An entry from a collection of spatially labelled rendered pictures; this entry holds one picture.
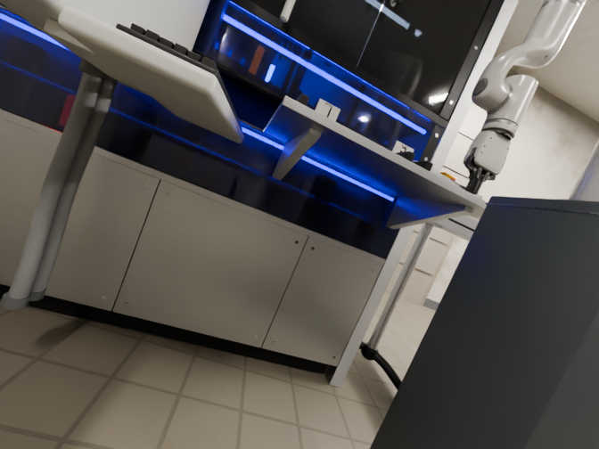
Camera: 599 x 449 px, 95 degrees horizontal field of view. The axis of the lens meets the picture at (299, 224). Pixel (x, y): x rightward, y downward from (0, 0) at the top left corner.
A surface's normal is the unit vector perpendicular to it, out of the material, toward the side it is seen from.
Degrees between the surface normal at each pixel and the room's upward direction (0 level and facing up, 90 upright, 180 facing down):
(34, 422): 0
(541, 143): 90
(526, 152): 90
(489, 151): 90
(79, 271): 90
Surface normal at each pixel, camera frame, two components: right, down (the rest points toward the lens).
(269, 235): 0.22, 0.18
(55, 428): 0.39, -0.92
